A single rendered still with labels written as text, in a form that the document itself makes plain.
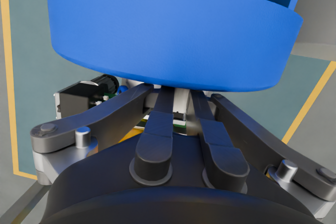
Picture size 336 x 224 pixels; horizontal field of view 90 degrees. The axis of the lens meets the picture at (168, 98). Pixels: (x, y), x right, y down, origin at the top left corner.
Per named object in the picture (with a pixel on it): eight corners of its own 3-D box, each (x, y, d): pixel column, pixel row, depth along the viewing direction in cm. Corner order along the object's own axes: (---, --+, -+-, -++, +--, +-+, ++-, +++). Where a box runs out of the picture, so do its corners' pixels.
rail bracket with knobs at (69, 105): (113, 85, 47) (96, 98, 38) (112, 108, 50) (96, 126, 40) (78, 80, 48) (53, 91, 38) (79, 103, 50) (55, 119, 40)
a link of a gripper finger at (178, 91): (177, 112, 16) (169, 111, 16) (177, 91, 23) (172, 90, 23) (183, 83, 15) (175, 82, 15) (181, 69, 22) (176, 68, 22)
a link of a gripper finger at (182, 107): (183, 83, 15) (191, 85, 15) (181, 69, 22) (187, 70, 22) (177, 112, 16) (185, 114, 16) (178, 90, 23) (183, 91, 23)
